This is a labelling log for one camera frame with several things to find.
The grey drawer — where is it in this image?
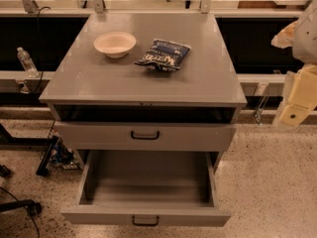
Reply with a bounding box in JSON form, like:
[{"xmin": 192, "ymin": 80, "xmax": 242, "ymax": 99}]
[
  {"xmin": 55, "ymin": 122, "xmax": 236, "ymax": 152},
  {"xmin": 61, "ymin": 151, "xmax": 231, "ymax": 227}
]

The grey top drawer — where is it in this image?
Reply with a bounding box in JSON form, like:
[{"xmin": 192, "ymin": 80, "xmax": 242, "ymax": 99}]
[{"xmin": 55, "ymin": 122, "xmax": 236, "ymax": 152}]

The black cable on left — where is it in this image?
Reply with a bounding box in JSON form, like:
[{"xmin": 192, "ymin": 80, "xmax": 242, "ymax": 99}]
[{"xmin": 31, "ymin": 6, "xmax": 52, "ymax": 94}]

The blue chip bag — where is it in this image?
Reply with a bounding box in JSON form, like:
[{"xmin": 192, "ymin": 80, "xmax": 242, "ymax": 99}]
[{"xmin": 135, "ymin": 39, "xmax": 191, "ymax": 72}]

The grey drawer cabinet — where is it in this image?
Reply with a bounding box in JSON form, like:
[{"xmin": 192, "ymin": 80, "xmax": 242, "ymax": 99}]
[{"xmin": 39, "ymin": 11, "xmax": 249, "ymax": 173}]

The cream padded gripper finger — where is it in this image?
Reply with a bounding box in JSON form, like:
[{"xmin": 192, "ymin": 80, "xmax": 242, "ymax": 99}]
[{"xmin": 271, "ymin": 21, "xmax": 297, "ymax": 49}]

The white bowl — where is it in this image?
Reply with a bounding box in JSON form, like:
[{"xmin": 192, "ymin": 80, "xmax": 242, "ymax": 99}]
[{"xmin": 94, "ymin": 32, "xmax": 137, "ymax": 59}]

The black chair base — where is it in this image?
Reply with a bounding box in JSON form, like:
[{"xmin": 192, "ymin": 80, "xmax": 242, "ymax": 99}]
[{"xmin": 0, "ymin": 185, "xmax": 43, "ymax": 238}]

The clear plastic water bottle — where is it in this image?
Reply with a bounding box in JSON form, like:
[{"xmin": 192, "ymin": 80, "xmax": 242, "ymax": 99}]
[{"xmin": 17, "ymin": 47, "xmax": 40, "ymax": 78}]

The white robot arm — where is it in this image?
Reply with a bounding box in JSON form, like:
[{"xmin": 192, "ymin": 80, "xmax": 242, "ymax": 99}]
[{"xmin": 271, "ymin": 0, "xmax": 317, "ymax": 127}]

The black electronics box on floor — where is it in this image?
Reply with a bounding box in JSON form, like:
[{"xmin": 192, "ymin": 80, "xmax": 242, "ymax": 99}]
[{"xmin": 36, "ymin": 136, "xmax": 79, "ymax": 177}]

